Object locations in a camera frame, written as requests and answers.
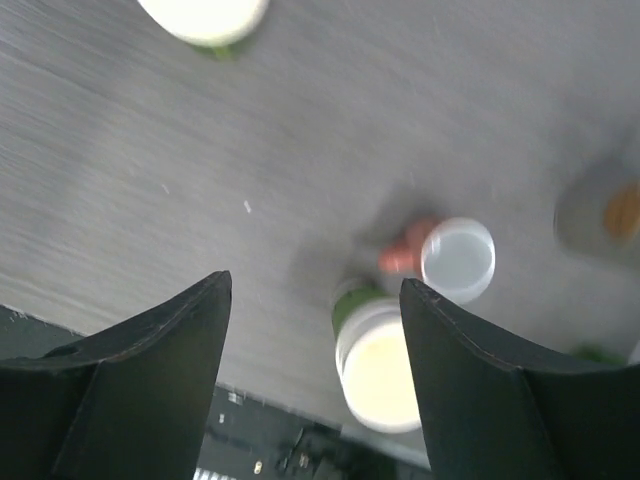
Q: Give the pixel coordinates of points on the small pink espresso cup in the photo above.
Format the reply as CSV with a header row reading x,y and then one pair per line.
x,y
456,256

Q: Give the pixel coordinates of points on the cup of wrapped straws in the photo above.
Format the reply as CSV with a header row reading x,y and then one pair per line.
x,y
598,214

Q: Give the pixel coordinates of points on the green paper bag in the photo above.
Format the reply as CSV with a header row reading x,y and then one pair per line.
x,y
598,354

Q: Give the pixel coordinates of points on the green paper cup stack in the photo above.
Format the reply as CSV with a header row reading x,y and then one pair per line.
x,y
372,359

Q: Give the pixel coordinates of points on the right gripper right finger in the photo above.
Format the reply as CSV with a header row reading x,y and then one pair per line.
x,y
494,405

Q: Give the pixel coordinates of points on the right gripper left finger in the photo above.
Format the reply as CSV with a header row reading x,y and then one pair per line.
x,y
130,402

